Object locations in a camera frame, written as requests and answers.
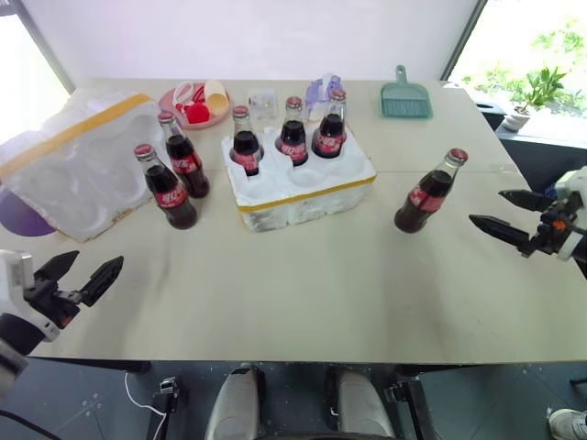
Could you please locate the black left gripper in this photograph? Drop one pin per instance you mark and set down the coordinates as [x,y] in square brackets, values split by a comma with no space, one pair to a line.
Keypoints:
[50,304]

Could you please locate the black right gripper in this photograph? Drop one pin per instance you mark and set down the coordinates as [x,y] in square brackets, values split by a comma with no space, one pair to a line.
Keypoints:
[557,224]

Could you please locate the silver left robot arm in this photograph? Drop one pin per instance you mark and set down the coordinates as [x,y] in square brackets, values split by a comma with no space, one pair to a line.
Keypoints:
[11,334]

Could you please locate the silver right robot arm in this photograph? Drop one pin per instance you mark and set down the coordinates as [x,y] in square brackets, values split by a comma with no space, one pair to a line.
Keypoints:
[583,261]

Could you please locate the glass cola bottle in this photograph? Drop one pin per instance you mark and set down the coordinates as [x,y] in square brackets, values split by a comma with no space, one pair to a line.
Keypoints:
[329,135]
[424,199]
[293,137]
[185,160]
[169,197]
[245,146]

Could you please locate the white foam lid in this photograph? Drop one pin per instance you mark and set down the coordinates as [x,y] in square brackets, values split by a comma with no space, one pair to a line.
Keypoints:
[69,183]

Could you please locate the white foam bottle tray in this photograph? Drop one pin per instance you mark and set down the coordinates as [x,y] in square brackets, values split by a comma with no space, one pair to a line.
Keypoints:
[302,206]

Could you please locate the purple round disc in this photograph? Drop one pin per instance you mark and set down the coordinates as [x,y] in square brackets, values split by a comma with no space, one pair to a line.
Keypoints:
[18,217]

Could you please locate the green plant in white pot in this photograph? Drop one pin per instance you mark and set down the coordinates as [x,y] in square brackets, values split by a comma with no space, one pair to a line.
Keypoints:
[517,121]

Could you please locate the black bin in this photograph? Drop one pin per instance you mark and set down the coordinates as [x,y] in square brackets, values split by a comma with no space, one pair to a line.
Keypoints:
[488,114]

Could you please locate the teal plastic dustpan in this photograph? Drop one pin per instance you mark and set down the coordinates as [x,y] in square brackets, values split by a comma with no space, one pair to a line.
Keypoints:
[406,103]

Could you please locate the red plastic toy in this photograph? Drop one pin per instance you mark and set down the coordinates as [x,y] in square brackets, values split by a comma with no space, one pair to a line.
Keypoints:
[197,112]

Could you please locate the grey rounded leg shell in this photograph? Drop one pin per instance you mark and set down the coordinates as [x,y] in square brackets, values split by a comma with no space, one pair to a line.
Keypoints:
[362,408]
[234,408]

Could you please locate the pink round plate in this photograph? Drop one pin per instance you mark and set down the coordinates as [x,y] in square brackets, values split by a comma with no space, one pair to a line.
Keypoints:
[220,120]

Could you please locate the white sneaker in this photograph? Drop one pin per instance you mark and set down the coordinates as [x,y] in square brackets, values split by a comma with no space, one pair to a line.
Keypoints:
[568,424]

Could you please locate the cream paper cup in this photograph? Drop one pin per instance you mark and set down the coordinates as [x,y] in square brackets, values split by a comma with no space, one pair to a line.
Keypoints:
[216,98]

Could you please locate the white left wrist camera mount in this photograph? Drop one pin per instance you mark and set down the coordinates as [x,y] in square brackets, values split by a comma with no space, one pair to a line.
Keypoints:
[14,279]

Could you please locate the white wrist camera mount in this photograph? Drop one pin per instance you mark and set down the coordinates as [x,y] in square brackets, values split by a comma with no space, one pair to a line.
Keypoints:
[575,181]
[14,279]

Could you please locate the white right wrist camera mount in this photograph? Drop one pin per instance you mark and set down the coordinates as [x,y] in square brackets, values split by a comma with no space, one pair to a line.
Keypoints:
[575,181]

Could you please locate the black table leg bracket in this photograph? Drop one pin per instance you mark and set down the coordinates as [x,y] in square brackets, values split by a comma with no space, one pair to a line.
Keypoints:
[406,399]
[169,399]

